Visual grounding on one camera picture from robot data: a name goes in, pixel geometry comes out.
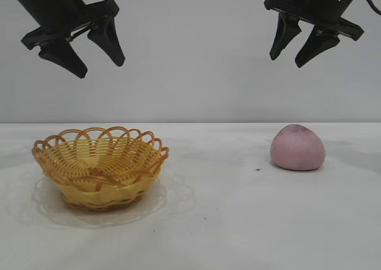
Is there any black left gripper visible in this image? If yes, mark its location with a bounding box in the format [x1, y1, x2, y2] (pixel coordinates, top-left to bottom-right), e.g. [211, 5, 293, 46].
[0, 0, 126, 79]

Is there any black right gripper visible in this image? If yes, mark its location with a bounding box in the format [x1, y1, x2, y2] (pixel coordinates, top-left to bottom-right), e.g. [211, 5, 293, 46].
[263, 0, 366, 69]

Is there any yellow woven plastic basket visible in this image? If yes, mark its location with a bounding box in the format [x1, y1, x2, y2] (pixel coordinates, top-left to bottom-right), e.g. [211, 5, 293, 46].
[32, 126, 170, 213]

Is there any pink peach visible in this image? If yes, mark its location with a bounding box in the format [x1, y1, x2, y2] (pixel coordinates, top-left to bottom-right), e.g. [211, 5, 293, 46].
[270, 123, 326, 172]

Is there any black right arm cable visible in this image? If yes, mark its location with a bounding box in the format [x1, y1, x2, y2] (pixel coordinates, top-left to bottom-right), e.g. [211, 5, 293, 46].
[358, 0, 381, 15]

